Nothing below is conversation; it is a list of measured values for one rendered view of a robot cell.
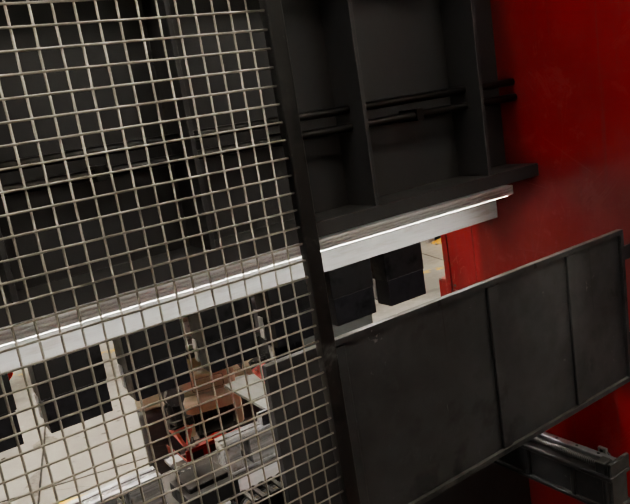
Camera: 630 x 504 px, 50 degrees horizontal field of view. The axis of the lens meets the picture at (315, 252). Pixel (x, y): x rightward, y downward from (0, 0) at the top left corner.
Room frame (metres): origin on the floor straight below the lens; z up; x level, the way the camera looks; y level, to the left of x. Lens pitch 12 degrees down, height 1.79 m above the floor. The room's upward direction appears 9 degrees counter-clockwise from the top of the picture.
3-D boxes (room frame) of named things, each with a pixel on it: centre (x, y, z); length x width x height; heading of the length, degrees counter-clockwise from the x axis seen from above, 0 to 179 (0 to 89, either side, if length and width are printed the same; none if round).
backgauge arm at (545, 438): (1.72, -0.46, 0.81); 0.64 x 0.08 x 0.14; 32
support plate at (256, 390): (1.92, 0.20, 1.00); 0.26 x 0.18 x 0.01; 32
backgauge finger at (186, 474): (1.45, 0.37, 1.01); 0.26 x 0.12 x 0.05; 32
